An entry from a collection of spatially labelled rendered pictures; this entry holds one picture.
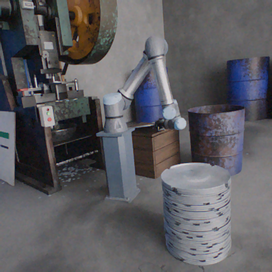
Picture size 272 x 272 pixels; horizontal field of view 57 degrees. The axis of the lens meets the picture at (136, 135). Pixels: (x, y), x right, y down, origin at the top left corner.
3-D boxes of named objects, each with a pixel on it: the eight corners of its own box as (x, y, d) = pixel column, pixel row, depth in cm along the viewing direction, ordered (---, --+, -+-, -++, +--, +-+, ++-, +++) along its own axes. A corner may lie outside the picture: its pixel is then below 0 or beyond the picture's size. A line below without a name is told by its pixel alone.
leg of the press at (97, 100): (114, 167, 226) (102, 63, 205) (104, 171, 217) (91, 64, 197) (59, 153, 287) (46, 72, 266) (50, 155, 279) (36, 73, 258)
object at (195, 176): (187, 160, 128) (186, 159, 128) (243, 172, 107) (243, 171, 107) (147, 179, 109) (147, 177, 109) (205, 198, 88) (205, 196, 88)
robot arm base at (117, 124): (131, 127, 163) (129, 112, 160) (120, 133, 149) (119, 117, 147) (111, 127, 169) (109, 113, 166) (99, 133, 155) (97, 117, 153)
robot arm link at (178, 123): (185, 115, 157) (188, 127, 158) (175, 115, 167) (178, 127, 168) (175, 118, 154) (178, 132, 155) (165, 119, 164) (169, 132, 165)
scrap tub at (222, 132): (252, 163, 203) (253, 104, 192) (231, 183, 173) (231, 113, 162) (204, 156, 231) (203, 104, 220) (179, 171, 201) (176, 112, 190)
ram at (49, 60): (63, 67, 200) (57, 28, 194) (46, 68, 190) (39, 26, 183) (52, 69, 212) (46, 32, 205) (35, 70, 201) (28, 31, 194)
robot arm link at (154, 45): (158, 29, 133) (179, 118, 141) (162, 32, 143) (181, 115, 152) (138, 36, 136) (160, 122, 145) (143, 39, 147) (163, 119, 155)
